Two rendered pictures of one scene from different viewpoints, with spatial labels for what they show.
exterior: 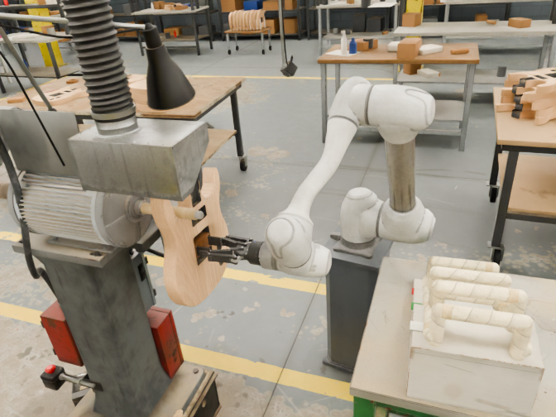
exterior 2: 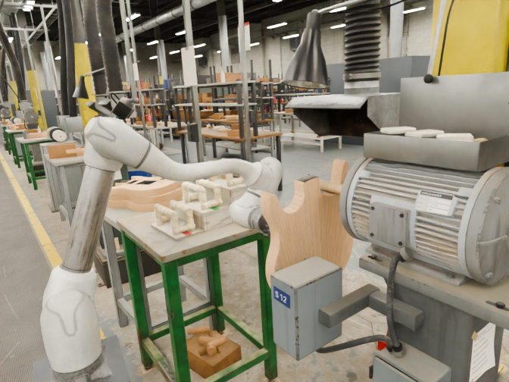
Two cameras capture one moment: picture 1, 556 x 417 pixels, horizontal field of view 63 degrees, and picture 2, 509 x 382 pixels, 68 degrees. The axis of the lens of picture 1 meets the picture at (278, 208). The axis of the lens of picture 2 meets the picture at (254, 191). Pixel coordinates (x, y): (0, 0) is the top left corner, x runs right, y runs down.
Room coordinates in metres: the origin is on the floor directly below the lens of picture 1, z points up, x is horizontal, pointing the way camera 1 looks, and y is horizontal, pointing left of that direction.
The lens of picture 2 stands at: (2.28, 0.74, 1.57)
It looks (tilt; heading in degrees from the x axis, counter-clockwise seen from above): 15 degrees down; 213
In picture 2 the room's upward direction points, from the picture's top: 3 degrees counter-clockwise
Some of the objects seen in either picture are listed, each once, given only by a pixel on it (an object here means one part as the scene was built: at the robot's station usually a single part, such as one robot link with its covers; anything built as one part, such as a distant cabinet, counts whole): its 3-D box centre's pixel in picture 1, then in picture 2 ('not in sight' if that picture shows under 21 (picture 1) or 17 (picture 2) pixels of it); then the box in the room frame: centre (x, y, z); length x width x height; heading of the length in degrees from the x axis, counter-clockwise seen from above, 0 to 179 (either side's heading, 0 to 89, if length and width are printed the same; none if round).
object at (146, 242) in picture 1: (153, 233); (350, 304); (1.44, 0.46, 1.02); 0.19 x 0.04 x 0.04; 158
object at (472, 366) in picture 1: (468, 359); (227, 198); (0.75, -0.42, 1.02); 0.27 x 0.15 x 0.17; 72
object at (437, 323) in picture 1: (436, 326); not in sight; (0.74, -0.33, 1.15); 0.03 x 0.03 x 0.09
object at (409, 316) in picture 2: not in sight; (395, 309); (1.41, 0.57, 1.02); 0.13 x 0.04 x 0.04; 68
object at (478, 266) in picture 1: (462, 264); (164, 210); (1.09, -0.54, 1.04); 0.20 x 0.03 x 0.03; 71
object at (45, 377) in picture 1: (72, 382); not in sight; (1.27, 0.87, 0.46); 0.25 x 0.07 x 0.08; 68
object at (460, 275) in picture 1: (469, 275); (193, 187); (0.94, -0.49, 1.12); 0.20 x 0.03 x 0.03; 71
